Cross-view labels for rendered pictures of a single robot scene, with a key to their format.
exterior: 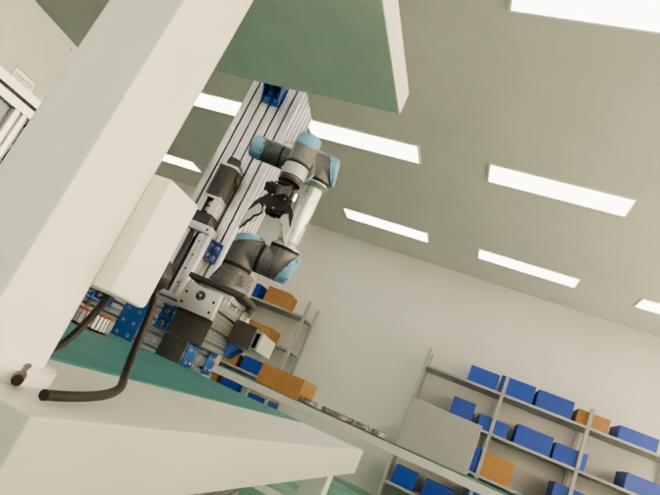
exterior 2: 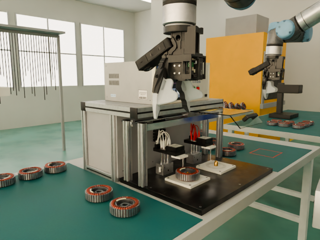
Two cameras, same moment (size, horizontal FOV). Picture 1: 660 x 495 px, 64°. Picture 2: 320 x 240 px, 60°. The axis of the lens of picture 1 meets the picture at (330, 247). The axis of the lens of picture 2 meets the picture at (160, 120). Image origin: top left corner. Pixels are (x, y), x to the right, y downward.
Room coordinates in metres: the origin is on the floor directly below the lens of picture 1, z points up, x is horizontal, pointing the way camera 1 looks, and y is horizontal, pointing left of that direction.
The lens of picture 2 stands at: (1.68, -0.42, 1.24)
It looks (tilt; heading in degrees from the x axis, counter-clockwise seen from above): 9 degrees down; 114
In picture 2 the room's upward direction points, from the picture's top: straight up
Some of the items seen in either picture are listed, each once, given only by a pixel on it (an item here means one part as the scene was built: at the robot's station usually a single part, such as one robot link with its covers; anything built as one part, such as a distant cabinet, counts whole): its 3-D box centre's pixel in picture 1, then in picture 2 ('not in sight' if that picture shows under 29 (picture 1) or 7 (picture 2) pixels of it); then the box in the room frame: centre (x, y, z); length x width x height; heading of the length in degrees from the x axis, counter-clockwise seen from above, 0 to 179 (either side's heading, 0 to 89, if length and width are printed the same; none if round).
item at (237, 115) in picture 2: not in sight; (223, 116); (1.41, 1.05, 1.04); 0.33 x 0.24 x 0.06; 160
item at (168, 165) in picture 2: not in sight; (164, 167); (1.17, 0.81, 0.80); 0.08 x 0.05 x 0.06; 70
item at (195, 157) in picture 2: not in sight; (194, 157); (1.26, 1.04, 0.80); 0.08 x 0.05 x 0.06; 70
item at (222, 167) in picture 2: not in sight; (215, 166); (1.39, 0.99, 0.78); 0.15 x 0.15 x 0.01; 70
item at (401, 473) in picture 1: (405, 476); not in sight; (6.95, -2.04, 0.39); 0.42 x 0.28 x 0.21; 161
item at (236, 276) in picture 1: (231, 277); not in sight; (1.97, 0.29, 1.09); 0.15 x 0.15 x 0.10
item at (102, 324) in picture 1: (86, 317); (125, 206); (1.18, 0.42, 0.77); 0.11 x 0.11 x 0.04
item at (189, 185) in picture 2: not in sight; (187, 178); (1.31, 0.76, 0.78); 0.15 x 0.15 x 0.01; 70
